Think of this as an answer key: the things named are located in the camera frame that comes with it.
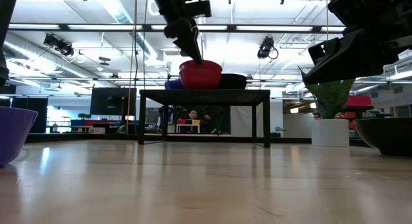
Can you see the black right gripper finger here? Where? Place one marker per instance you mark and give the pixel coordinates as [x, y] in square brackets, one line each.
[323, 50]
[360, 60]

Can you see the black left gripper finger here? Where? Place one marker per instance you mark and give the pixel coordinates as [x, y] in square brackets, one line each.
[195, 50]
[183, 47]

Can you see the red bowl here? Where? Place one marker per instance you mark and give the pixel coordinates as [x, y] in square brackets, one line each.
[210, 67]
[201, 80]

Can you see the black bowl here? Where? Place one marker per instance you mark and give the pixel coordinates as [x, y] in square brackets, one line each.
[233, 82]
[386, 137]

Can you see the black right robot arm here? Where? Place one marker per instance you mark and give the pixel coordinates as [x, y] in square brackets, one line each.
[400, 5]

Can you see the red background chair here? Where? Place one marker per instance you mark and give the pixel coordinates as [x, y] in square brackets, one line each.
[359, 100]

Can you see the black overhead light bar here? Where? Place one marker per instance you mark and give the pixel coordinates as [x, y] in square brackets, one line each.
[231, 28]

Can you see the black perforated metal rack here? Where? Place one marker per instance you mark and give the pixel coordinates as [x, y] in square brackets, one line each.
[206, 97]

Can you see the green snake plant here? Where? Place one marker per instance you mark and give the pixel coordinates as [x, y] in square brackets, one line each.
[331, 98]

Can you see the black ceiling spotlight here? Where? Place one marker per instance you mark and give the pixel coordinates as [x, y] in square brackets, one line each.
[59, 45]
[265, 48]

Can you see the person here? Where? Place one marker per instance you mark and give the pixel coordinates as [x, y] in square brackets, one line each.
[193, 114]

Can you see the white plant pot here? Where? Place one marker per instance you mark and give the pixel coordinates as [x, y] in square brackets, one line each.
[330, 132]

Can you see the white partition panel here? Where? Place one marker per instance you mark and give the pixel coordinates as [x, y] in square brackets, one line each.
[241, 121]

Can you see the black monitor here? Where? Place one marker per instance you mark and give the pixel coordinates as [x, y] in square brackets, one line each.
[112, 101]

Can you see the red sofa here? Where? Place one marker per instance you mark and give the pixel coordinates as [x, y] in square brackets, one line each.
[96, 122]

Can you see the small background plant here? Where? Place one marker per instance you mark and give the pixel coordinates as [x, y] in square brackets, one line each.
[84, 116]

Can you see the dark cabinet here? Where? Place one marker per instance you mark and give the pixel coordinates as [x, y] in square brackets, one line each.
[42, 114]

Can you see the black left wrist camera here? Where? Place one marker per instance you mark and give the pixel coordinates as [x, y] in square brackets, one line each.
[199, 9]

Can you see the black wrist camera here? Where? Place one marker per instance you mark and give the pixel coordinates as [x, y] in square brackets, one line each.
[354, 11]
[199, 9]

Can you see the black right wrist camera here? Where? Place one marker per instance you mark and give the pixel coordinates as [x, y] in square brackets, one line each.
[354, 11]

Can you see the white table frame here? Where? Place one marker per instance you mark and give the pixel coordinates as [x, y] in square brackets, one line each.
[188, 125]

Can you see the black aluminium table frame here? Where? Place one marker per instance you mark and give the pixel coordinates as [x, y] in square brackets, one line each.
[96, 137]

